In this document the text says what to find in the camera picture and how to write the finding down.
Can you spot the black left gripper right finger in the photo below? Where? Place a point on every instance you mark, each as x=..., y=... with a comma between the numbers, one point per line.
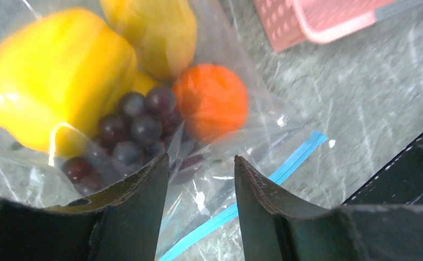
x=278, y=225

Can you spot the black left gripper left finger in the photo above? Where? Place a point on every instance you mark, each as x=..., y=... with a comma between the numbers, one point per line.
x=120, y=222

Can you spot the dark red grape bunch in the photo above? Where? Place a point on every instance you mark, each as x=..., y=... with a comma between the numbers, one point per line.
x=142, y=128

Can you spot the clear zip top bag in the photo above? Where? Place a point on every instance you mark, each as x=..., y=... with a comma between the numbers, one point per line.
x=272, y=138

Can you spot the orange fruit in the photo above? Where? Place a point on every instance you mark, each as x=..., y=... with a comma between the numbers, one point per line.
x=212, y=100

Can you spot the yellow bell pepper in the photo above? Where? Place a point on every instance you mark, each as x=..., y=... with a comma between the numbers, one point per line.
x=58, y=76

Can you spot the yellow mango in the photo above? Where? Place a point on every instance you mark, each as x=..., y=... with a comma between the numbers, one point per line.
x=163, y=33

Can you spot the pink perforated plastic basket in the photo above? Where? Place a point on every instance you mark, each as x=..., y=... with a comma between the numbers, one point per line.
x=288, y=23

